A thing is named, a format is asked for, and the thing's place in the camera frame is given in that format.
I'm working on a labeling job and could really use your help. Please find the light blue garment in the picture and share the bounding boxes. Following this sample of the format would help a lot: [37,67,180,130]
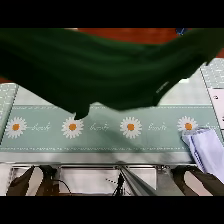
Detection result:
[181,127,224,184]

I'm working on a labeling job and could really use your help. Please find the dark green T-shirt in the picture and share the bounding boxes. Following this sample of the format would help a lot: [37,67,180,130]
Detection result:
[0,28,224,121]

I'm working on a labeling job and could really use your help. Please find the silver frame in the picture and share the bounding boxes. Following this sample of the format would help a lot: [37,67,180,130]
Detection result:
[0,57,224,197]

